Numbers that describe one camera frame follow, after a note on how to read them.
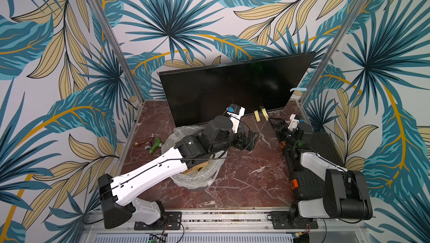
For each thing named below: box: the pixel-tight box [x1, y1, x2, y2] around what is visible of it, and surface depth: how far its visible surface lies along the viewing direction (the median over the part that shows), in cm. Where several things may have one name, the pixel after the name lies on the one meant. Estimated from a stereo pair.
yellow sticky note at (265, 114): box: [261, 108, 270, 121], surface depth 92 cm
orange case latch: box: [291, 178, 299, 190], surface depth 81 cm
